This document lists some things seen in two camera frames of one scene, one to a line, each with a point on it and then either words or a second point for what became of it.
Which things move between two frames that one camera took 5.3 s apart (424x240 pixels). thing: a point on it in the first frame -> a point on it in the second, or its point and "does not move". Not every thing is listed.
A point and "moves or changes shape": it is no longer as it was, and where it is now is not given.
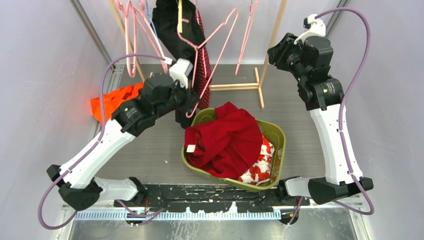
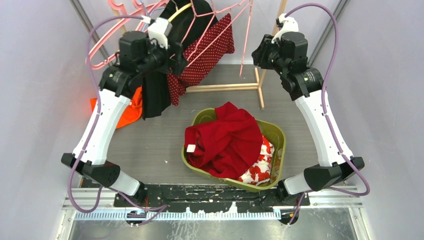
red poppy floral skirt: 260,171 does not move
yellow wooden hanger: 180,16 -> 188,5
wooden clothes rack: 222,87 does not move
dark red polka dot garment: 203,74 -> 202,55
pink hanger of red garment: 252,11 moves or changes shape
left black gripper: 190,99 -> 176,66
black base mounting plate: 205,199 does not move
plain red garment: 227,146 does not move
